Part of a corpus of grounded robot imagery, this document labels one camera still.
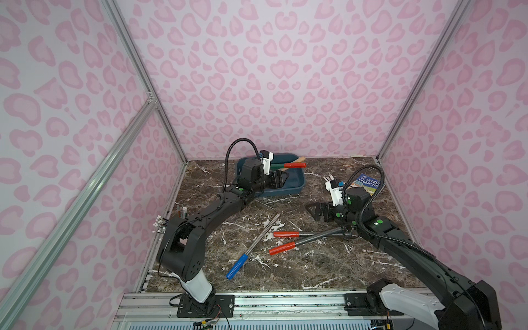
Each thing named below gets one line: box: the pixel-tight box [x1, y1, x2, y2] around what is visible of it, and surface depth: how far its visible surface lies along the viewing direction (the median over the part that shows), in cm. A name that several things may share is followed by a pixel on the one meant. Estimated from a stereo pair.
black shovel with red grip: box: [273, 231, 331, 238], surface depth 90 cm
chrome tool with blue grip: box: [226, 213, 281, 281], surface depth 85 cm
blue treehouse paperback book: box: [350, 173, 381, 196], surface depth 108 cm
